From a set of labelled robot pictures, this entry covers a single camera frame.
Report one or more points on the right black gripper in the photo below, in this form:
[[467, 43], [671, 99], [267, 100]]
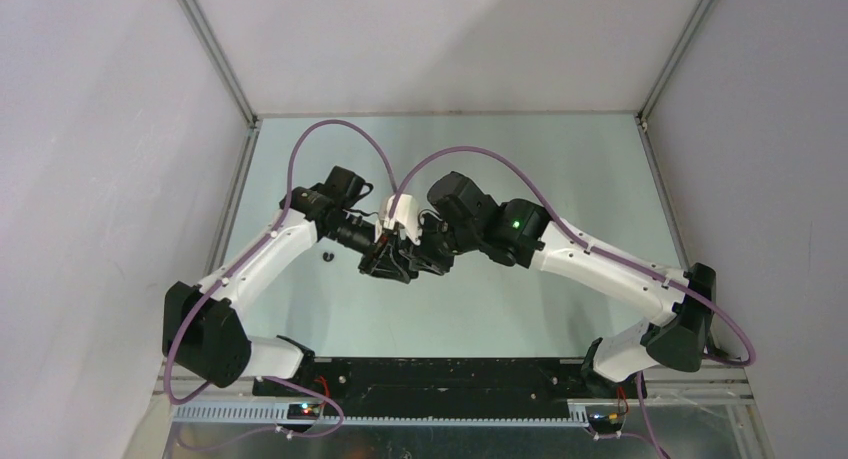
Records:
[[425, 258]]

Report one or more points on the controller board with leds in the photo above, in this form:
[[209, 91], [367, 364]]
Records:
[[605, 424], [304, 412]]

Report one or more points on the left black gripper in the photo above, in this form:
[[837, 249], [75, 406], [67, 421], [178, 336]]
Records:
[[384, 261]]

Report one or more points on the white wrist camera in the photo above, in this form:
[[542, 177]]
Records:
[[385, 226], [405, 211]]

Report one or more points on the grey slotted cable duct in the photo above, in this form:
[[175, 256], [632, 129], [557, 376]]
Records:
[[279, 414]]

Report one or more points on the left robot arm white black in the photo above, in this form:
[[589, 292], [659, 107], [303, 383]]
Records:
[[203, 330]]

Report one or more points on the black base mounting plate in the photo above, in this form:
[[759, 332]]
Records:
[[458, 388]]

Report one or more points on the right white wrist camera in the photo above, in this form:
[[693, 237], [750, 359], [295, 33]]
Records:
[[405, 211]]

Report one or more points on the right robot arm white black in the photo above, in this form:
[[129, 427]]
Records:
[[674, 328]]

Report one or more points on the right controller board with leds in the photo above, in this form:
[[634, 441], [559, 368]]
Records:
[[605, 424]]

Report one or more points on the left controller board with leds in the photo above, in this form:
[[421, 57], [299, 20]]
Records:
[[304, 412]]

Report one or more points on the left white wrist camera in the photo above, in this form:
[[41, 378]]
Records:
[[385, 226]]

